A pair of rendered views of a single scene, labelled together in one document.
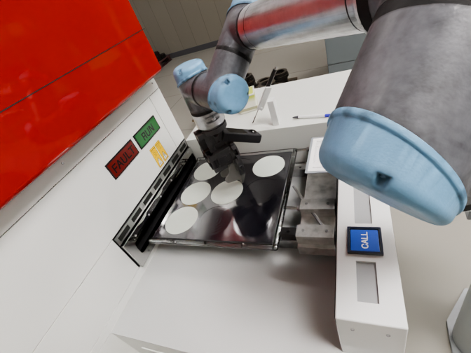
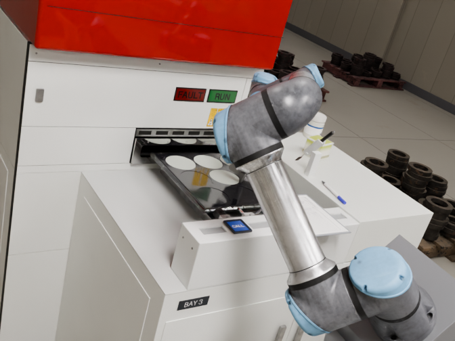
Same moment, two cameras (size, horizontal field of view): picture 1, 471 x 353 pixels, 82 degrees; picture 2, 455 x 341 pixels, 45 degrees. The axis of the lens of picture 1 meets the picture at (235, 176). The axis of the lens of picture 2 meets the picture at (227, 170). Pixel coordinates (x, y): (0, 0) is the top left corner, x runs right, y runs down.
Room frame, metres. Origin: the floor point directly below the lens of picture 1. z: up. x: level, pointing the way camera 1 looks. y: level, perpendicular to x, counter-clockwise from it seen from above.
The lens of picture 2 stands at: (-0.92, -0.54, 1.66)
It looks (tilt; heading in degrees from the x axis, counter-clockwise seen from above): 24 degrees down; 21
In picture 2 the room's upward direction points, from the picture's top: 16 degrees clockwise
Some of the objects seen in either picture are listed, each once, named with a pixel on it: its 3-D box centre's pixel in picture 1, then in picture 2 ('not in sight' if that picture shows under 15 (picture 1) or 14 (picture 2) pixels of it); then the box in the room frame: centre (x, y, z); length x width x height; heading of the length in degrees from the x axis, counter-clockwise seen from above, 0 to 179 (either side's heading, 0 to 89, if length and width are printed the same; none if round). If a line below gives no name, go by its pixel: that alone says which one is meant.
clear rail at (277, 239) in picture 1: (287, 190); (254, 206); (0.54, -0.11, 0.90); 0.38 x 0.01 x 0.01; 149
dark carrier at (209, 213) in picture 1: (226, 192); (223, 177); (0.63, 0.04, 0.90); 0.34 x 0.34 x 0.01; 59
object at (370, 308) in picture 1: (362, 210); (270, 244); (0.39, -0.23, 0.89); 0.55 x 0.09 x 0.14; 149
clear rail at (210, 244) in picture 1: (206, 244); (176, 180); (0.47, 0.13, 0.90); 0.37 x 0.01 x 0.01; 59
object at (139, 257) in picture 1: (167, 197); (189, 149); (0.73, 0.23, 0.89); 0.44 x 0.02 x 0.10; 149
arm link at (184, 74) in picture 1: (197, 87); (261, 91); (0.64, 0.00, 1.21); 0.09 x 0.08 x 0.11; 24
